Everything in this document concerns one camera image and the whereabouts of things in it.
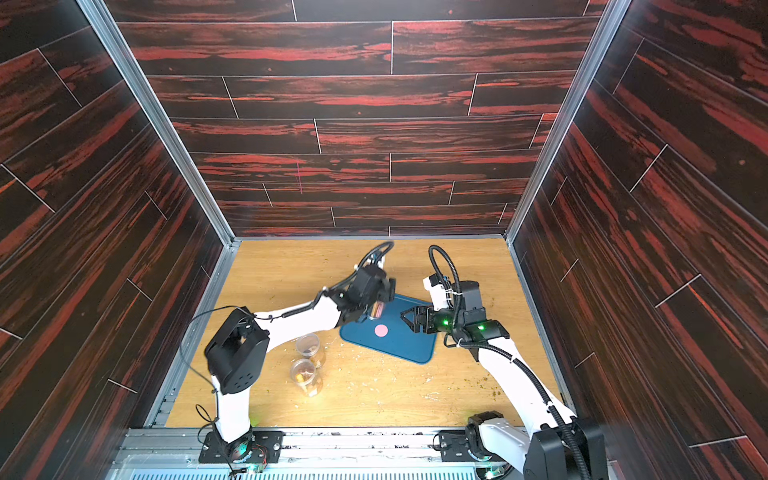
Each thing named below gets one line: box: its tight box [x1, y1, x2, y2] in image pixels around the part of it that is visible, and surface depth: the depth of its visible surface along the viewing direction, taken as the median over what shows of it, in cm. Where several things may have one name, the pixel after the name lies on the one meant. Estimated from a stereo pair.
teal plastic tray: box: [340, 294, 437, 364], surface depth 93 cm
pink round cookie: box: [374, 324, 389, 338], surface depth 95 cm
